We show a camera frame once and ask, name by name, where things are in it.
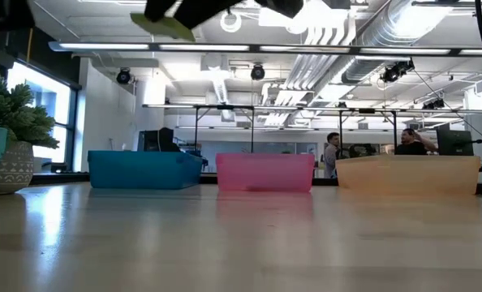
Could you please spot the person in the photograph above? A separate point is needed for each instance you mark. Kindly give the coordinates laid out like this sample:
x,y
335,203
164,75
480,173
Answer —
x,y
411,148
331,156

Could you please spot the black ceiling device cluster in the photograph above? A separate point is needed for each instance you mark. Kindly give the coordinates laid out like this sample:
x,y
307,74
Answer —
x,y
395,72

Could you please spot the LED light bar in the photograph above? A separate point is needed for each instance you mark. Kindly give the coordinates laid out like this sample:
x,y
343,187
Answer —
x,y
103,46

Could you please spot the pink translucent plastic bin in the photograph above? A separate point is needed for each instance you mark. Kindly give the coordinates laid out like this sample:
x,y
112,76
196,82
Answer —
x,y
265,170

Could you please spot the small black box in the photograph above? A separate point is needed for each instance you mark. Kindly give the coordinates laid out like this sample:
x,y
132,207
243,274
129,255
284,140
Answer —
x,y
56,167

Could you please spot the blue plastic bin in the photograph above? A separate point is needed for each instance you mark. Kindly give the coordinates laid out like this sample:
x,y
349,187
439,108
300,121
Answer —
x,y
143,170

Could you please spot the large window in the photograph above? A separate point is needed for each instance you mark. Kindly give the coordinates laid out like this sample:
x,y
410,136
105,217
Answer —
x,y
50,105

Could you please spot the orange translucent plastic bin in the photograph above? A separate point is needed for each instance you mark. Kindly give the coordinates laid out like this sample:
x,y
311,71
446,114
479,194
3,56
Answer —
x,y
407,174

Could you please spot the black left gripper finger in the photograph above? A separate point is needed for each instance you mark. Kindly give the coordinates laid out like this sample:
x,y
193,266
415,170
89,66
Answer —
x,y
157,10
200,10

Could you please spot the black ceiling camera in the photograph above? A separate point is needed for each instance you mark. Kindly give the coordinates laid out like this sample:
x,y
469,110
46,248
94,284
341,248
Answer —
x,y
257,72
123,76

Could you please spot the black monitor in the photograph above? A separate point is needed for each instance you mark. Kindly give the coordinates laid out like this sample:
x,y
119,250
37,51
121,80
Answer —
x,y
147,141
454,142

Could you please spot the black background station frame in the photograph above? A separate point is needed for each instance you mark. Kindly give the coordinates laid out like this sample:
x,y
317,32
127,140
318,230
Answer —
x,y
341,134

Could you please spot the yellow printed eraser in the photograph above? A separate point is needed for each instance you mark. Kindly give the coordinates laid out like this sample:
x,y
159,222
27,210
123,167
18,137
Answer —
x,y
164,28

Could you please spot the green potted plant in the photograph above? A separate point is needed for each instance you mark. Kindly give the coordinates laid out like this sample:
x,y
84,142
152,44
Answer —
x,y
18,117

